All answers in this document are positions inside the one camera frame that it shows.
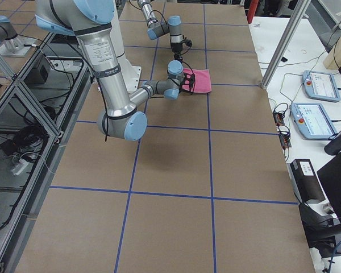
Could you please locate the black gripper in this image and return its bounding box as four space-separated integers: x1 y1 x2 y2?
170 39 192 63
180 72 196 94

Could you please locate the pink grey-backed towel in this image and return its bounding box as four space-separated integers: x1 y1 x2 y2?
184 68 211 94

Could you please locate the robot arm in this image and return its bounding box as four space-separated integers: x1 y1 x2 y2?
137 0 193 63
35 1 185 141

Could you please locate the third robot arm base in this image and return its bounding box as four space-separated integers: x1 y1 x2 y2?
0 15 29 57

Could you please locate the red cylinder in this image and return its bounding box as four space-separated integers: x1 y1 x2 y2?
247 0 259 24

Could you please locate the orange usb hub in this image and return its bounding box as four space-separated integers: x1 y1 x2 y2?
273 111 285 126

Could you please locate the lower teach pendant tablet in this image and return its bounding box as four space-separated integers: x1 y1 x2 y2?
290 103 337 140

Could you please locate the teach pendant tablet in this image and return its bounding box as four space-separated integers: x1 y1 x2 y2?
290 103 337 140
302 70 340 102

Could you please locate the upper teach pendant tablet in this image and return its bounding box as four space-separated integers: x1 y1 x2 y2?
302 70 340 102

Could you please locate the black box with label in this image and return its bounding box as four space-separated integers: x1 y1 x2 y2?
289 159 325 204

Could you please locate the black monitor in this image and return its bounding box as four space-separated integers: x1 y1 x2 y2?
317 152 341 218

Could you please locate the aluminium frame post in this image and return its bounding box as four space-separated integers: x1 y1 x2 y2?
260 0 311 89

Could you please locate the aluminium frame rack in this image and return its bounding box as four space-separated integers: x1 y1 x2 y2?
0 34 91 272

